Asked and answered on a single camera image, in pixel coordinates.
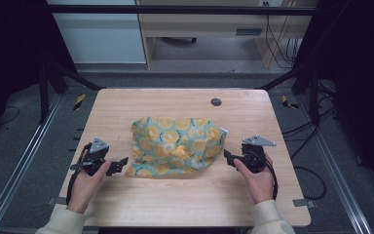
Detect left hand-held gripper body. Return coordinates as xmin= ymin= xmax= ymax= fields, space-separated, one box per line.
xmin=70 ymin=136 xmax=112 ymax=176

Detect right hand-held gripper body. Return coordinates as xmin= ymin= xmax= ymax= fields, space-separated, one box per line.
xmin=241 ymin=135 xmax=278 ymax=174

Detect teal cloth with orange print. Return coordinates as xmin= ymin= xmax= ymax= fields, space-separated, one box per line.
xmin=124 ymin=116 xmax=229 ymax=179

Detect person's right hand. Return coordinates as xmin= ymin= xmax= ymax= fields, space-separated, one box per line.
xmin=233 ymin=152 xmax=276 ymax=206

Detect person's left hand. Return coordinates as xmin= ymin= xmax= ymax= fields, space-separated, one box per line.
xmin=66 ymin=160 xmax=112 ymax=215

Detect grey tape tab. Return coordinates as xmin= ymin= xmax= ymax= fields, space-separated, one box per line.
xmin=292 ymin=198 xmax=317 ymax=210
xmin=47 ymin=196 xmax=67 ymax=207

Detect yellow black striped tape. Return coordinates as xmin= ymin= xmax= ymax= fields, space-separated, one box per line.
xmin=73 ymin=93 xmax=87 ymax=111
xmin=280 ymin=95 xmax=300 ymax=110

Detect white cabinet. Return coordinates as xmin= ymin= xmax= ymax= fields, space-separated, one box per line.
xmin=47 ymin=0 xmax=148 ymax=65

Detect black curtain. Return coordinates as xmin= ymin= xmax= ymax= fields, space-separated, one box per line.
xmin=0 ymin=0 xmax=79 ymax=147
xmin=293 ymin=0 xmax=374 ymax=196

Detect black metal crossbar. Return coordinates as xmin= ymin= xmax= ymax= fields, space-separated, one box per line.
xmin=47 ymin=4 xmax=318 ymax=17

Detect right hand-held gripper black cable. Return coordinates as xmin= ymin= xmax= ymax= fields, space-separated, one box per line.
xmin=263 ymin=152 xmax=280 ymax=201

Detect hand-held gripper black cable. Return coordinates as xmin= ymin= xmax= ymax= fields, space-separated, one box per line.
xmin=65 ymin=142 xmax=94 ymax=207
xmin=263 ymin=152 xmax=280 ymax=201

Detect left hand-held gripper black cable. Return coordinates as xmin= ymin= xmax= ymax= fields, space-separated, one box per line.
xmin=65 ymin=142 xmax=94 ymax=207

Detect black floor cable loop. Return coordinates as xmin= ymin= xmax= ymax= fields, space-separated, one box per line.
xmin=281 ymin=106 xmax=337 ymax=202

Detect aluminium floor rail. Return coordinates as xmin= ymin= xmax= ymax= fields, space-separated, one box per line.
xmin=0 ymin=93 xmax=63 ymax=234
xmin=296 ymin=96 xmax=374 ymax=234

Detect black metal frame stand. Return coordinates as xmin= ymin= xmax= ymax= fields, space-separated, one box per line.
xmin=258 ymin=62 xmax=322 ymax=126
xmin=38 ymin=61 xmax=106 ymax=125

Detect thin black floor cable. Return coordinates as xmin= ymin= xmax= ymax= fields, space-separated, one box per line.
xmin=0 ymin=105 xmax=21 ymax=127

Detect black hanging cables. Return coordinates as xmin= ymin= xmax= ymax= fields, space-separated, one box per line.
xmin=262 ymin=1 xmax=303 ymax=70

